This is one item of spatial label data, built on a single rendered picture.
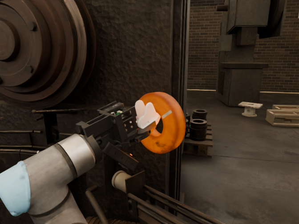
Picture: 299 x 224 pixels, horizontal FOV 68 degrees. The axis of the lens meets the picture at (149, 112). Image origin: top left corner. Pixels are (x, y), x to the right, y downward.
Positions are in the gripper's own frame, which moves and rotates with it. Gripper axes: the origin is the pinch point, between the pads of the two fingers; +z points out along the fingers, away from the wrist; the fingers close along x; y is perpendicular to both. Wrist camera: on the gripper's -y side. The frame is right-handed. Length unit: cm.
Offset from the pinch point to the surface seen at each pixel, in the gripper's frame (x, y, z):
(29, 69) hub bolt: 34.4, 15.1, -15.9
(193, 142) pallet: 91, -114, 124
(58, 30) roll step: 32.0, 23.5, -4.4
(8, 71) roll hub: 42.8, 14.9, -19.7
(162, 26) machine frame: 19.3, 18.1, 26.9
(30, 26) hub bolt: 32.6, 26.0, -11.6
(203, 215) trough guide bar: -14.1, -22.5, -3.8
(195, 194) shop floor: 46, -113, 64
